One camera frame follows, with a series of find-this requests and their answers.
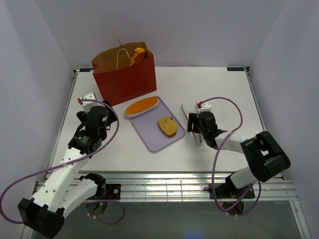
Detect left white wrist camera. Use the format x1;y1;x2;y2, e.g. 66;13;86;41
78;92;99;113

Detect red paper bag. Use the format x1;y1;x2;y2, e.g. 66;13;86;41
91;41;157;106

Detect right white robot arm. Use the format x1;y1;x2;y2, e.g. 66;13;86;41
187;111;291;199

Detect long orange bread loaf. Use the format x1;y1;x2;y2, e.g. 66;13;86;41
125;96;159;118

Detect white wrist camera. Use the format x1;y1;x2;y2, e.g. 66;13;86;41
195;102;212;114
78;92;99;113

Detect aluminium front rail frame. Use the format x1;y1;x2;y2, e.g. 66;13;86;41
32;171;297;203

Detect rear brown bread slice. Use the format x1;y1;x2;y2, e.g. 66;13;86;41
158;116;178;138

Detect wavy orange bread piece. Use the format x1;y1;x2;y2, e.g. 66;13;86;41
130;47;147;65

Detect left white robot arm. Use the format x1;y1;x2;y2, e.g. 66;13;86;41
18;99;118;239

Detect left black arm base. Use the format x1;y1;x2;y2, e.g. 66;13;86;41
104;184;122;200

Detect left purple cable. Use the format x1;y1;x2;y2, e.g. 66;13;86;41
0;99;127;224

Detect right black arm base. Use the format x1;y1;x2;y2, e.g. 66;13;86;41
204;183;255;199

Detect metal kitchen tongs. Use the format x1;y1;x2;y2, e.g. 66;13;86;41
180;103;202;147

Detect lavender plastic tray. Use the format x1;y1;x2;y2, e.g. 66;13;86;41
130;96;185;152

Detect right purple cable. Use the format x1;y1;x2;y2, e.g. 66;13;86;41
201;97;262;217

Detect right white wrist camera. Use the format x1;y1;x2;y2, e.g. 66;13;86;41
195;102;212;114

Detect purple cable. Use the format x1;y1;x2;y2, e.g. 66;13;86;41
0;99;127;224
201;97;262;217

